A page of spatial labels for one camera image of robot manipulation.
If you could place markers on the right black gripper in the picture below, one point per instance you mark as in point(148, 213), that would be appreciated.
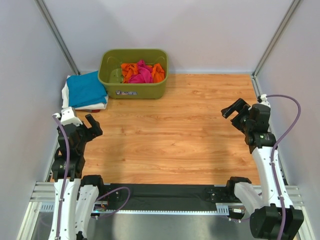
point(239, 105)

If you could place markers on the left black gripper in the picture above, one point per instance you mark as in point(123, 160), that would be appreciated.
point(95, 130)

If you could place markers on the blue t shirt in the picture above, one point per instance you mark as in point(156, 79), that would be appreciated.
point(85, 90)

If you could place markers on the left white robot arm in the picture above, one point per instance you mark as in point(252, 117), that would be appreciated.
point(74, 194)

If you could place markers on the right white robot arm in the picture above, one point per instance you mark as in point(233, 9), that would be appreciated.
point(272, 213)

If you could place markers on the folded white t shirt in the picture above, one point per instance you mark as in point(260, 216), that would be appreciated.
point(75, 103)

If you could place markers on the olive green plastic tub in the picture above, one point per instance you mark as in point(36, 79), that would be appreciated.
point(109, 73)

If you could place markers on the pink t shirt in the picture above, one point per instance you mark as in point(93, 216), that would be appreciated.
point(144, 74)

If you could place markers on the black cloth strip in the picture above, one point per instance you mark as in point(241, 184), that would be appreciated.
point(167, 197)

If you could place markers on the orange t shirt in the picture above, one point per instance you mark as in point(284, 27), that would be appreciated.
point(129, 69)

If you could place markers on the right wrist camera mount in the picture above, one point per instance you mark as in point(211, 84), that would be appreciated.
point(263, 100)

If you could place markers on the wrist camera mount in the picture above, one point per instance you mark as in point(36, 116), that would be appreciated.
point(263, 100)
point(67, 116)

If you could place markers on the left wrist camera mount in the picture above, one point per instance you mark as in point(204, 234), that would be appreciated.
point(67, 116)

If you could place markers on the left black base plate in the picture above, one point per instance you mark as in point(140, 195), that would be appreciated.
point(116, 196)

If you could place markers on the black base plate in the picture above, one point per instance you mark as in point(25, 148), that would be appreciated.
point(116, 196)
point(219, 194)

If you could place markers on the aluminium frame rail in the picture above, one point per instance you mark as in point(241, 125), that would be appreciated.
point(45, 192)

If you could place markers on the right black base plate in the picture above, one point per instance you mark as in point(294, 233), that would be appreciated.
point(219, 194)

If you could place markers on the white slotted cable duct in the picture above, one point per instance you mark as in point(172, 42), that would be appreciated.
point(221, 210)

